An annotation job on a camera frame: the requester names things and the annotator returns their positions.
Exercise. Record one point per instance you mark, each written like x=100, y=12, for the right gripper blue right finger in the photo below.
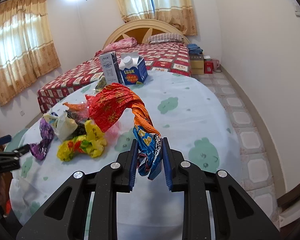
x=167, y=164

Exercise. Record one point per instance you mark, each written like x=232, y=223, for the yellow green snack bag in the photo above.
x=64, y=128

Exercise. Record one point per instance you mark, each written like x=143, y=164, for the cream wooden headboard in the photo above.
x=141, y=30

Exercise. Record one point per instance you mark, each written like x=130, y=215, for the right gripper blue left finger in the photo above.
x=133, y=163

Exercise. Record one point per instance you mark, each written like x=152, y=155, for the red plastic bag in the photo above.
x=103, y=115

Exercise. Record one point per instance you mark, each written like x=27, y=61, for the grey tall carton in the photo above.
x=110, y=68

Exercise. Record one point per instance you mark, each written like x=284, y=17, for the yellow plastic bag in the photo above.
x=92, y=143

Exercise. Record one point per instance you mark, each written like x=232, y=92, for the purple foil wrapper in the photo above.
x=39, y=150

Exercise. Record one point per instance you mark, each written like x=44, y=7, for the pink pillow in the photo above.
x=129, y=42

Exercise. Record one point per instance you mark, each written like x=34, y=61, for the small dark snack packet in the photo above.
x=101, y=84

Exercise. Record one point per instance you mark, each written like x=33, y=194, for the red orange foil wrapper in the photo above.
x=137, y=117

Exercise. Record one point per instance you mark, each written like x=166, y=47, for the folded blue clothes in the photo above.
x=194, y=49

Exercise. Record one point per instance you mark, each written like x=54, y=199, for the right beige curtain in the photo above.
x=177, y=13

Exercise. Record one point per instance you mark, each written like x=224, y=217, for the blue white Look milk carton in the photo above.
x=133, y=68

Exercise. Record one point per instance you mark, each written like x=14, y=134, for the orange white snack wrapper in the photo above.
x=76, y=107

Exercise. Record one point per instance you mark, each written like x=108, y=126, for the left beige curtain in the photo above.
x=27, y=50

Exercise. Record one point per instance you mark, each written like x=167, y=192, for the red box by bed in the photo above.
x=208, y=67

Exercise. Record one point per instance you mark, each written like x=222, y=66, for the beige curtain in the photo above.
x=177, y=13
x=27, y=50

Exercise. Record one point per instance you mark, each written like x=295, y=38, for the teal metal trash bin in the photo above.
x=16, y=142

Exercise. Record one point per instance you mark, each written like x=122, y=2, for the striped pillow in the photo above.
x=165, y=37

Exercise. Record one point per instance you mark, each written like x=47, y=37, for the red patterned bed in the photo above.
x=167, y=57

